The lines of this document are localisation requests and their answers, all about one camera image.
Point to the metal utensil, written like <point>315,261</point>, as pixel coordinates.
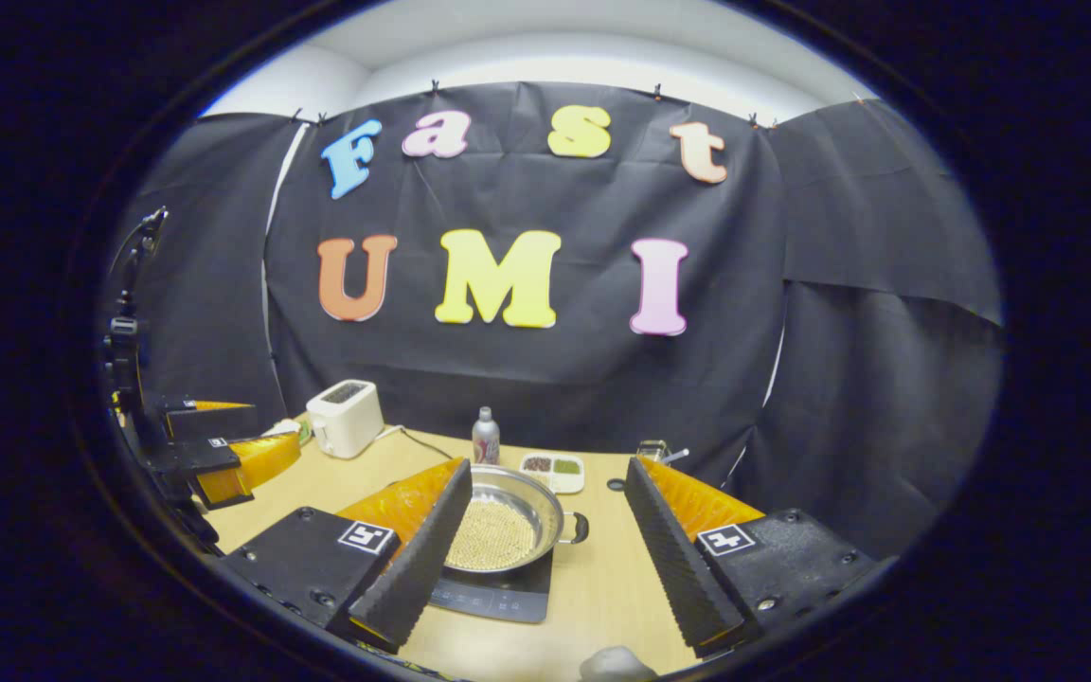
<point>678,456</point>

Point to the silver drink bottle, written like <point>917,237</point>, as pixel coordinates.
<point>485,440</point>

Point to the pile of soybeans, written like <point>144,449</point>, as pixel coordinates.
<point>493,535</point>

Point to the stainless steel pot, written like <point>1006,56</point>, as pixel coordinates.
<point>527,493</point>

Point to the white toaster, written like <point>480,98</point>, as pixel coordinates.
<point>347,426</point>

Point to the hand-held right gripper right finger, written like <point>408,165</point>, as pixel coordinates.
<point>673,559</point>

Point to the white divided bean tray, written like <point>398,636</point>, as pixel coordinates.
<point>555,481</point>

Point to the green plate with bread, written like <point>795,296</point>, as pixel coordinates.
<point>292,431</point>

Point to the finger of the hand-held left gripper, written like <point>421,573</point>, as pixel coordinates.
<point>190,419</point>
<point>252,464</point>

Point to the black induction cooktop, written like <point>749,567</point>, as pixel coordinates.
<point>508,597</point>

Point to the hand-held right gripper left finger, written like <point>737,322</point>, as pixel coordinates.
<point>418,564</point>

